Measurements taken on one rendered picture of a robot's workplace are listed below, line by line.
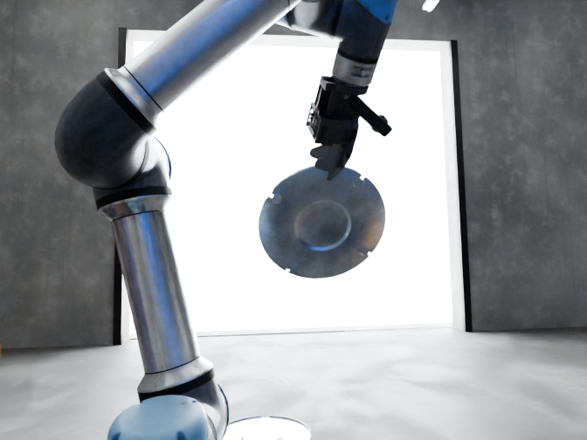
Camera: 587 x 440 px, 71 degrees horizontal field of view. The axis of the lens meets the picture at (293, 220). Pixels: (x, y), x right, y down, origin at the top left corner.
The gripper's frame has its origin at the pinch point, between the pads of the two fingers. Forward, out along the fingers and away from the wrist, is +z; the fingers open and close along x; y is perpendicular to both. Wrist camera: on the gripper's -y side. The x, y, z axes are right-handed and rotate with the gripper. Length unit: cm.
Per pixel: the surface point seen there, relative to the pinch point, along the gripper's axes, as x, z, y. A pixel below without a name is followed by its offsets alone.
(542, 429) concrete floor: 13, 133, -144
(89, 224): -285, 260, 105
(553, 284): -162, 238, -388
